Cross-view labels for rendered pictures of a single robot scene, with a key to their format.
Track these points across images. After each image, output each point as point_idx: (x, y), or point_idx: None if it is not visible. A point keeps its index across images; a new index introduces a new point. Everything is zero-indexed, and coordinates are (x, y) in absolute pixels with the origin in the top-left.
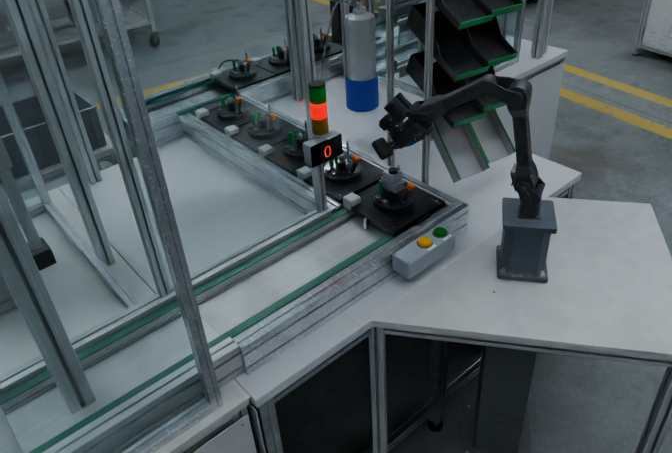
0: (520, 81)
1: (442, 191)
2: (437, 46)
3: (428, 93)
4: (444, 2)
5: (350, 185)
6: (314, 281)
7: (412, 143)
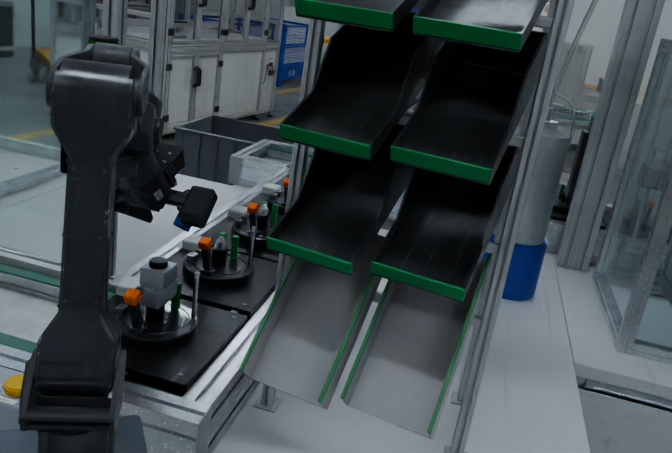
0: (111, 63)
1: (314, 420)
2: (318, 70)
3: (291, 167)
4: None
5: (184, 283)
6: None
7: (180, 223)
